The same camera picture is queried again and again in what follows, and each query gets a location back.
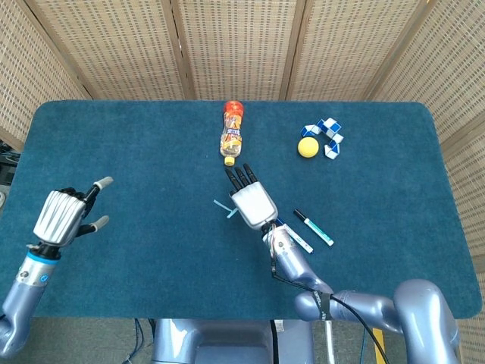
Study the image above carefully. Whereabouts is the yellow foam ball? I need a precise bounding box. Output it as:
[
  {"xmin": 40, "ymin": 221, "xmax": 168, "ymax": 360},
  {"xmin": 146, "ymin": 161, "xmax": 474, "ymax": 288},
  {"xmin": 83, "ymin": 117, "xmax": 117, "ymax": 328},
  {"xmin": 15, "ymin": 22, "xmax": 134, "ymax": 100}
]
[{"xmin": 297, "ymin": 137, "xmax": 320, "ymax": 158}]

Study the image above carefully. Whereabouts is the dark equipment beside table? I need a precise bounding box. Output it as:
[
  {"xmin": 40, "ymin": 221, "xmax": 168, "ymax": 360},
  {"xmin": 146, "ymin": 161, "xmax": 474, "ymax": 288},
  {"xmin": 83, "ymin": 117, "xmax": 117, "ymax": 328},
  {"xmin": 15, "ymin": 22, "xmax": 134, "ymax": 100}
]
[{"xmin": 0, "ymin": 140, "xmax": 20, "ymax": 187}]

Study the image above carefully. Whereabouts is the white marker with blue cap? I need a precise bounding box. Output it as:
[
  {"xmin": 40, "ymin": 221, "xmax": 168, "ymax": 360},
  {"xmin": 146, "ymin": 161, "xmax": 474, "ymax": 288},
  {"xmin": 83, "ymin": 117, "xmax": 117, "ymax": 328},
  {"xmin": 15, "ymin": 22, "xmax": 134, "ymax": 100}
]
[{"xmin": 276, "ymin": 218, "xmax": 314, "ymax": 254}]

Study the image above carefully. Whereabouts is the yellow floor tape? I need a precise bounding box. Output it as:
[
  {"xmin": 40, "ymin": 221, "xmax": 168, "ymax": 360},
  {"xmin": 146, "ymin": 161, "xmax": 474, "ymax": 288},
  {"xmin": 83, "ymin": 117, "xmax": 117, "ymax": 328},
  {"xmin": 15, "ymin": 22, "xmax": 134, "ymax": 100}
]
[{"xmin": 371, "ymin": 328, "xmax": 388, "ymax": 364}]

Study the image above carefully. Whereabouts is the clear bottle with orange label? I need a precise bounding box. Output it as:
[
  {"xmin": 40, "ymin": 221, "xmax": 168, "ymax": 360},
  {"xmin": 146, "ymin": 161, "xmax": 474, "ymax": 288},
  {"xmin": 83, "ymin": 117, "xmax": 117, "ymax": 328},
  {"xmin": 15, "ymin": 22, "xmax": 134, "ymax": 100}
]
[{"xmin": 218, "ymin": 100, "xmax": 246, "ymax": 168}]

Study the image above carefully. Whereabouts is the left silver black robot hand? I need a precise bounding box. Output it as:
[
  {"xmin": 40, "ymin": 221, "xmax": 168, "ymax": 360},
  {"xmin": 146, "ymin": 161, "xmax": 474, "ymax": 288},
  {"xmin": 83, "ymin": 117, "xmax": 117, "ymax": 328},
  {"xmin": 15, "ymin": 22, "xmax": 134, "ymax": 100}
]
[{"xmin": 33, "ymin": 176, "xmax": 114, "ymax": 249}]

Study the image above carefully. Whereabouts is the blue carpet table cover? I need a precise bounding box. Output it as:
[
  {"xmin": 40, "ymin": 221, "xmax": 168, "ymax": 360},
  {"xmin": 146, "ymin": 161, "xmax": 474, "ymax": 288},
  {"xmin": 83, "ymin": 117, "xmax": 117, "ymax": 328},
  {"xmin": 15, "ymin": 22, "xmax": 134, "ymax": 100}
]
[{"xmin": 0, "ymin": 99, "xmax": 483, "ymax": 322}]

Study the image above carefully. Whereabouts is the green-labelled marker with black cap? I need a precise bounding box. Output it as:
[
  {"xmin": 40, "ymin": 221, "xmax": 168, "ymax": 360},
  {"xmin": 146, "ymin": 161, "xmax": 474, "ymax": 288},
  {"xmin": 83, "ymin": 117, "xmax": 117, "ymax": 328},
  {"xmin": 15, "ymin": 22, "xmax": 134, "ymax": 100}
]
[{"xmin": 293, "ymin": 209, "xmax": 335, "ymax": 247}]

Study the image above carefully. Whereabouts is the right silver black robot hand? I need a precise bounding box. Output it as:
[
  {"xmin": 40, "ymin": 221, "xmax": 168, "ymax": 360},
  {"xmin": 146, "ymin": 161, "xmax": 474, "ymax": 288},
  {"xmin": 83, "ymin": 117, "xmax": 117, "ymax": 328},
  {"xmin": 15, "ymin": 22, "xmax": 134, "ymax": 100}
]
[{"xmin": 224, "ymin": 163, "xmax": 277, "ymax": 231}]

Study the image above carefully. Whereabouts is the woven rattan screen panel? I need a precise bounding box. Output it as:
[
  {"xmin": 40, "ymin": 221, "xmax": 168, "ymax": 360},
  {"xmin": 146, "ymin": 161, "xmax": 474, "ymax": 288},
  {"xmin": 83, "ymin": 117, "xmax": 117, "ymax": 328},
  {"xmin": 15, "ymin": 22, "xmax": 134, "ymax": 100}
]
[
  {"xmin": 22, "ymin": 0, "xmax": 195, "ymax": 102},
  {"xmin": 441, "ymin": 121, "xmax": 485, "ymax": 364},
  {"xmin": 0, "ymin": 0, "xmax": 92, "ymax": 149},
  {"xmin": 170, "ymin": 0, "xmax": 306, "ymax": 102},
  {"xmin": 286, "ymin": 0, "xmax": 431, "ymax": 102},
  {"xmin": 365, "ymin": 0, "xmax": 485, "ymax": 147}
]

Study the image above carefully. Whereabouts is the blue-grey robot torso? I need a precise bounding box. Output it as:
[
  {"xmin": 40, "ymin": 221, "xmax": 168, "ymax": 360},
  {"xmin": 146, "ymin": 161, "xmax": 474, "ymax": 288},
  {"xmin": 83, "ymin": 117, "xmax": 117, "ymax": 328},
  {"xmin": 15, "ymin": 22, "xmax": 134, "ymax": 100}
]
[{"xmin": 151, "ymin": 318, "xmax": 315, "ymax": 364}]

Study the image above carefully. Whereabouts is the blue floor cable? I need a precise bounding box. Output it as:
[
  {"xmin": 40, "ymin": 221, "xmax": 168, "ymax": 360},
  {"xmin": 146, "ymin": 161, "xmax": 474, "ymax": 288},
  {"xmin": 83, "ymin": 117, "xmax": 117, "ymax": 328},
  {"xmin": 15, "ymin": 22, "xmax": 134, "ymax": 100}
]
[{"xmin": 127, "ymin": 318, "xmax": 152, "ymax": 364}]

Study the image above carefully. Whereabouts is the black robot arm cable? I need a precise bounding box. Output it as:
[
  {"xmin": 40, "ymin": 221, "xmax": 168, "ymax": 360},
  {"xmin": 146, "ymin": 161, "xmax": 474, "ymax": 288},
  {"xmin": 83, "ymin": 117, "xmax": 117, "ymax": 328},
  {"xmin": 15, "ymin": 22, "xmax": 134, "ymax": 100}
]
[{"xmin": 271, "ymin": 261, "xmax": 391, "ymax": 364}]

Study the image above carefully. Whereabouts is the blue white snake puzzle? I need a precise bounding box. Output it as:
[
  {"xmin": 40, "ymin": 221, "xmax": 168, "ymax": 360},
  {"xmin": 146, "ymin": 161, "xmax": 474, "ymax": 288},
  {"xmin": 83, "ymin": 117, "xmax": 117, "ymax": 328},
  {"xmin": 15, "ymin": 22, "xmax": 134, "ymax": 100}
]
[{"xmin": 300, "ymin": 118, "xmax": 344, "ymax": 160}]

